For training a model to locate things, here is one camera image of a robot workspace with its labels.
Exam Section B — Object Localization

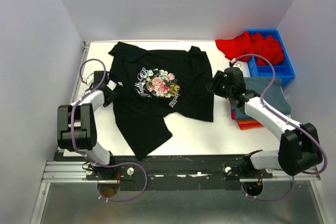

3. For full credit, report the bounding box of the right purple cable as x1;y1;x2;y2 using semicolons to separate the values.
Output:
228;53;329;201

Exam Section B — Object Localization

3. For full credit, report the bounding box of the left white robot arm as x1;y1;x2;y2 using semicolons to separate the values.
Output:
57;71;120;180

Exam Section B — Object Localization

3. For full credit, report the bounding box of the folded magenta t shirt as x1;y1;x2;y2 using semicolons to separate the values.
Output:
230;110;236;120

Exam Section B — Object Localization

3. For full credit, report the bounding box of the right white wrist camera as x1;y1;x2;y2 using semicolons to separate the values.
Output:
229;58;242;69

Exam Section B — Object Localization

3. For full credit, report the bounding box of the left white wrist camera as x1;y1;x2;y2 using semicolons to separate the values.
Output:
81;72;95;86

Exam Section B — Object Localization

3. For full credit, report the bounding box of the aluminium front rail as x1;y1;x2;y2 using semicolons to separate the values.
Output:
41;158;321;183

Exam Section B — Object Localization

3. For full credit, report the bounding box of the aluminium left side rail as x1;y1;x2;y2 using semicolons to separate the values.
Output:
56;42;88;145

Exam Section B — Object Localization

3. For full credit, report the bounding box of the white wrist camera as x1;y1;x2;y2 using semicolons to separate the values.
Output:
229;58;242;69
81;72;95;86

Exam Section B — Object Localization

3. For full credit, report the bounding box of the blue plastic bin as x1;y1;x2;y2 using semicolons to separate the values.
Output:
247;29;296;86

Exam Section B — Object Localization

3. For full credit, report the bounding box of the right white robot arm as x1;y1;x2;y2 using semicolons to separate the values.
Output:
207;67;326;178

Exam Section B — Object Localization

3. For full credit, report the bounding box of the red t shirt in bin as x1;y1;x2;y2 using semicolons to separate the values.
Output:
215;31;285;65

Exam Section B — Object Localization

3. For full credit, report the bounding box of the aluminium rail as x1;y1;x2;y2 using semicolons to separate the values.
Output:
56;42;88;145
41;158;321;183

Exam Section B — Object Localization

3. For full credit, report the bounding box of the folded teal t shirt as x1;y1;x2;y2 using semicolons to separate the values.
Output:
244;77;291;115

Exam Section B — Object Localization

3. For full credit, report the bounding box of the black floral t shirt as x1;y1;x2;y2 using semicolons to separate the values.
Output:
109;42;214;161

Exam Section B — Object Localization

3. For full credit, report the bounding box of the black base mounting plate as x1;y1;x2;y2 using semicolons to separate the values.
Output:
86;154;272;191

